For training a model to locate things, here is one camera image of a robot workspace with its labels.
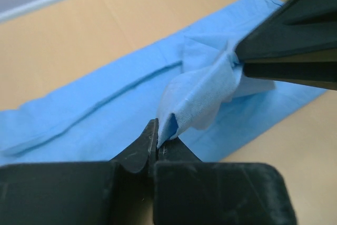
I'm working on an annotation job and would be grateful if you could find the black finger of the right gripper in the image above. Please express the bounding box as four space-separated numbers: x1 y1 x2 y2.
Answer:
235 0 336 61
244 62 336 90

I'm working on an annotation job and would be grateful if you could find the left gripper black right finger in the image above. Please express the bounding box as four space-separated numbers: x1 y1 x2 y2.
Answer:
154 139 298 224

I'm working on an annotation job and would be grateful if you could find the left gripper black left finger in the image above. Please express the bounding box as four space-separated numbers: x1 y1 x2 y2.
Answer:
1 119 158 224

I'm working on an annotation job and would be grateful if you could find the light blue long sleeve shirt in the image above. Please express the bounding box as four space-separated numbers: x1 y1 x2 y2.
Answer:
1 0 324 165

